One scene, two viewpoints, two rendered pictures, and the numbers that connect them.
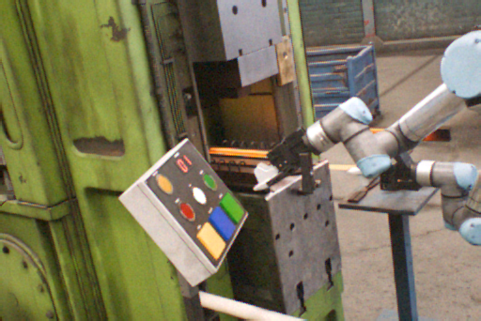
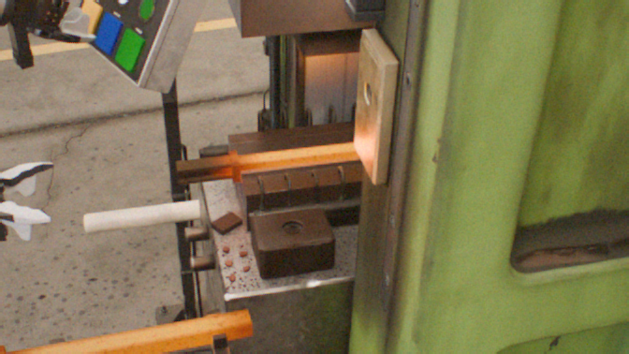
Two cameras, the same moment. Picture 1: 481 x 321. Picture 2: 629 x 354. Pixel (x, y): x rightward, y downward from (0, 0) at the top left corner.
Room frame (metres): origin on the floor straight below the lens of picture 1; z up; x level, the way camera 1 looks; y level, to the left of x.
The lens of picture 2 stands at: (2.73, -0.96, 1.77)
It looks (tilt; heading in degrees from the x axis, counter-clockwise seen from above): 37 degrees down; 124
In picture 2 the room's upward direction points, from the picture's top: 2 degrees clockwise
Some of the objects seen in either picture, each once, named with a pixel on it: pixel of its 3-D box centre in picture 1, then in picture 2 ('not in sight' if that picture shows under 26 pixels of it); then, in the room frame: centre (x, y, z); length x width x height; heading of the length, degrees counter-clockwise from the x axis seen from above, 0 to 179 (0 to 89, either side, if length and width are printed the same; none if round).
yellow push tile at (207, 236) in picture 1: (209, 241); (90, 18); (1.40, 0.10, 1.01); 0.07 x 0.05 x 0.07; 163
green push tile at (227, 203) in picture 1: (230, 208); (131, 51); (1.59, 0.05, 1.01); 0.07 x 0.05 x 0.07; 163
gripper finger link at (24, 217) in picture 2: not in sight; (23, 225); (1.83, -0.44, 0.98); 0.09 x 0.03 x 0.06; 12
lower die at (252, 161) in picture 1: (228, 165); (353, 162); (2.14, 0.04, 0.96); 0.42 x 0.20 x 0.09; 48
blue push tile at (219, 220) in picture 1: (221, 223); (109, 34); (1.49, 0.08, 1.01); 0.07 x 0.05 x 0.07; 163
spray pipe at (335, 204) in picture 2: not in sight; (351, 205); (2.21, -0.06, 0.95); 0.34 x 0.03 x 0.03; 48
